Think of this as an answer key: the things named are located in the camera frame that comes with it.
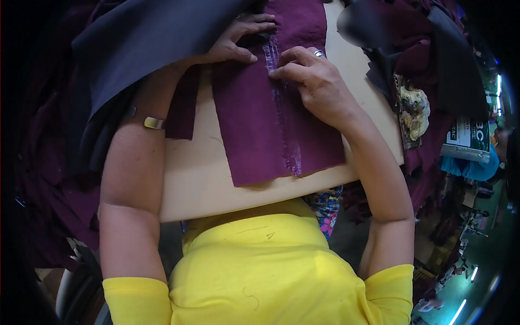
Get narrow maroon fabric strip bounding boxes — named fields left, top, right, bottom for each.
left=164, top=65, right=202, bottom=141

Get person's left index finger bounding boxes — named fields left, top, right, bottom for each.
left=232, top=22, right=278, bottom=36

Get person's right fingers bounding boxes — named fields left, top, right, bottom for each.
left=268, top=46, right=327, bottom=82

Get maroon fabric piece with seam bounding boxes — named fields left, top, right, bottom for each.
left=211, top=0, right=347, bottom=188

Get person's right hand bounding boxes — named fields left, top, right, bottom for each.
left=268, top=46, right=361, bottom=133

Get dark navy fabric sheet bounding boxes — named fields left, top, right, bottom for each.
left=67, top=0, right=269, bottom=176

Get green and white printed bag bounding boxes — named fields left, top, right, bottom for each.
left=440, top=116, right=492, bottom=164

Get blue plastic bag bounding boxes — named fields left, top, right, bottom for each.
left=439, top=144, right=501, bottom=182

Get person's body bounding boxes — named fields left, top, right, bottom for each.
left=99, top=198, right=416, bottom=325

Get person's left hand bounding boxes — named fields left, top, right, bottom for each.
left=188, top=13, right=278, bottom=66

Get grey chair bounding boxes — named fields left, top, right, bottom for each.
left=55, top=238, right=111, bottom=325

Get person's left thumb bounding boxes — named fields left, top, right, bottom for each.
left=217, top=45, right=259, bottom=64

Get heap of maroon fabric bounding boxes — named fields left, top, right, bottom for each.
left=339, top=0, right=468, bottom=225
left=12, top=0, right=103, bottom=269

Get yellow printed rag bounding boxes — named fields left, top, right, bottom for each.
left=393, top=73, right=431, bottom=151

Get person's left middle finger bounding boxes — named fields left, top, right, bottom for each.
left=238, top=13, right=276, bottom=24

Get dark grey fabric sheet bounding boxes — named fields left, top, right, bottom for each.
left=426, top=6, right=490, bottom=122

